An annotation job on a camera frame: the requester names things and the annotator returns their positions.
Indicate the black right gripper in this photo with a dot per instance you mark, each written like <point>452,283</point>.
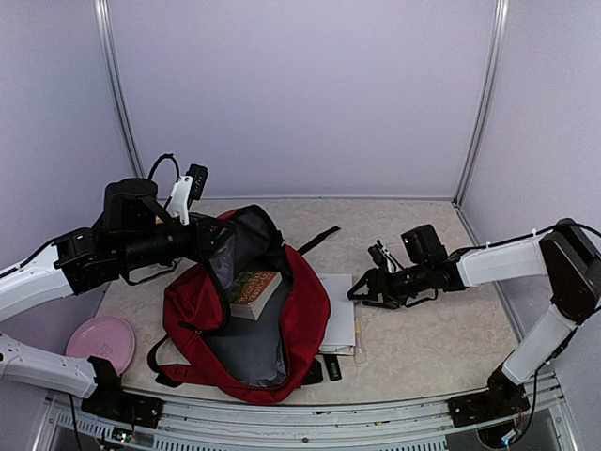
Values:
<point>373,276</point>

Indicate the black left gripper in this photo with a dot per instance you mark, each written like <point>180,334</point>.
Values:
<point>202,244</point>

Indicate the grey white notebook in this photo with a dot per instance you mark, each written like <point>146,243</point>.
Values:
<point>339,338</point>

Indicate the orange comic booklet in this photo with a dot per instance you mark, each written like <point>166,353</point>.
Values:
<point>251,293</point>

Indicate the red backpack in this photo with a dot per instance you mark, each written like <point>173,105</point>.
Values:
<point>262,361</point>

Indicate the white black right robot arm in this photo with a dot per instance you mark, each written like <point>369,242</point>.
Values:
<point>557,267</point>

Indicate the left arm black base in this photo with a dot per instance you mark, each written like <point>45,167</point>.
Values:
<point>110,401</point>

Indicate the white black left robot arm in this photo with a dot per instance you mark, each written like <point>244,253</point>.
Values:
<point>134,231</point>

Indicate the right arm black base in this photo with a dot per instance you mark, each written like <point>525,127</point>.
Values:
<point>501,398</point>

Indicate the pale pink tube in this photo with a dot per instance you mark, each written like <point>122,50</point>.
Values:
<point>360,357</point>

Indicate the pink black highlighter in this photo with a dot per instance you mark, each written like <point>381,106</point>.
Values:
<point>333,367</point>

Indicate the pink plate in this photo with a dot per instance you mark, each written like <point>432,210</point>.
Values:
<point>106,337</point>

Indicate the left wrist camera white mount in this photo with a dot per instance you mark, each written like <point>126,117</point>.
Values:
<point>187,189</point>

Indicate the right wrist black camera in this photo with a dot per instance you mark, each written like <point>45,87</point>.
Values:
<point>399,246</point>

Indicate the aluminium front rail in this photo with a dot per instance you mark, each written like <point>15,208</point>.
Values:
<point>198,424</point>

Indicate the left aluminium frame post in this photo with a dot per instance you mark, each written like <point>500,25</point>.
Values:
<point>118,94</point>

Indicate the aluminium frame post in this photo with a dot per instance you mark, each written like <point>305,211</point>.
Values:
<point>485,101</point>
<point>118,94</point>

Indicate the right aluminium frame post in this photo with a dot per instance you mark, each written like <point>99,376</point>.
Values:
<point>485,101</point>

